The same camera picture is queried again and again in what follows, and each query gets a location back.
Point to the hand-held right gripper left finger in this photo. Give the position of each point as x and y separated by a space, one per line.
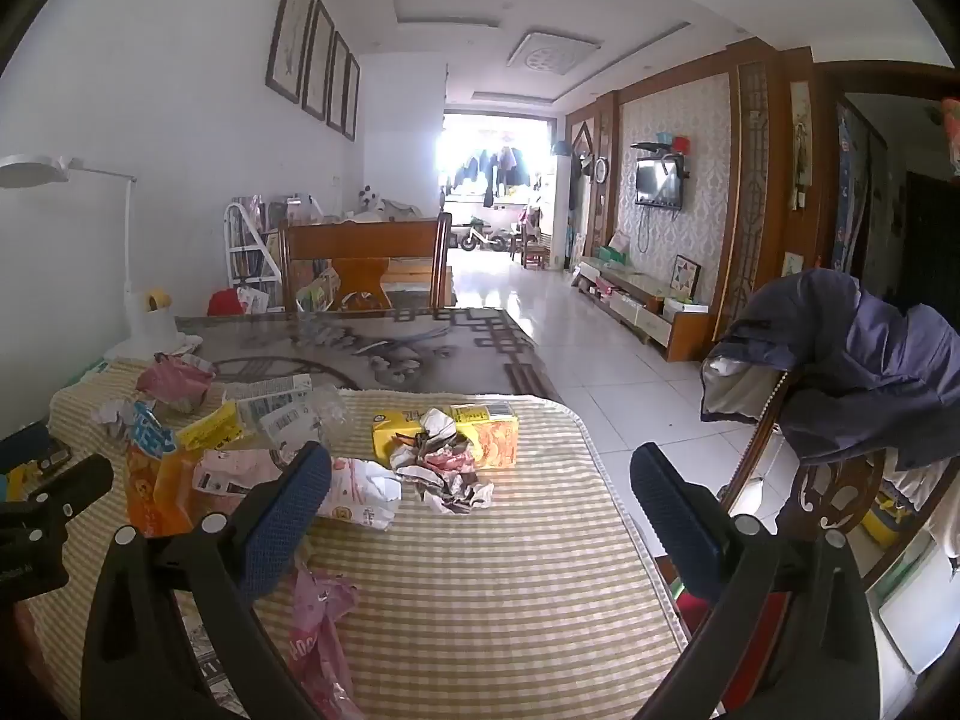
285 525

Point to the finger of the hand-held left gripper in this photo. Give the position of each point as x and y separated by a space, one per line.
67 484

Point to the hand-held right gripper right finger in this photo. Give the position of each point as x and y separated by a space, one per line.
675 517

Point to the white blue milk carton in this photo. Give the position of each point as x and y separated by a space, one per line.
281 409

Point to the yellow snack wrapper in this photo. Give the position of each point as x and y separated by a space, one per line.
214 427

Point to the clear crushed plastic bottle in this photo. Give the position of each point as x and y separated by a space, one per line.
330 412

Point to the large printed paper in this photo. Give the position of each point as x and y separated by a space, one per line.
442 476

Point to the small crumpled paper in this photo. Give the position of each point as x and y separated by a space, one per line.
112 416

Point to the white wrapper with orange print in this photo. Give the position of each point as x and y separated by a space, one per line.
360 491

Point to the orange snack bag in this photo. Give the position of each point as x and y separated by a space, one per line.
157 495

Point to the pink plastic bag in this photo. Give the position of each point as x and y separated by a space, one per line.
319 637

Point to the carved wooden chair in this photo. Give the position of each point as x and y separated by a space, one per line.
832 487

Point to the white desk lamp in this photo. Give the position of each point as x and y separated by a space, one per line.
146 330

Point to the yellow orange drink carton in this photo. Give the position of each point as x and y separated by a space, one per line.
491 439

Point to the yellow checked table mat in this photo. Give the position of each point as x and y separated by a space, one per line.
487 600

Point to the yellow box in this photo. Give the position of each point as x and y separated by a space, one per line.
881 521

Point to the yellow tape roll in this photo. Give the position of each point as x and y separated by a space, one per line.
159 298

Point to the wooden television cabinet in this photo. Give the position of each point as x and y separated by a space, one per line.
645 311

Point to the red bag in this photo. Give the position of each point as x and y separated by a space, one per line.
223 304

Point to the blue jacket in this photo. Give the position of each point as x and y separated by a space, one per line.
847 360

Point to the framed star picture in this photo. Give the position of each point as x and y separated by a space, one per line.
685 277

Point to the white book rack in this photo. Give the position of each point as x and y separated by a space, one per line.
247 255

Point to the panda plush toy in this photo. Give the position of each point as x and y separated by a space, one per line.
367 199

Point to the white balance bike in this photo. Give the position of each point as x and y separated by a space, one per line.
480 238

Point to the hanging dark clothes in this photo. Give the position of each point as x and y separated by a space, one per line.
495 169

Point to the square ceiling light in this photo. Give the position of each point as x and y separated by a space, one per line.
551 52

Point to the wall mounted television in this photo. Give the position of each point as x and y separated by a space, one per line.
658 184

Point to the wall shelf with pots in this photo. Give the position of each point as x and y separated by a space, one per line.
660 144

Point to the framed wall picture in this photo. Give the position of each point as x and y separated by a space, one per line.
351 97
318 60
338 82
291 30

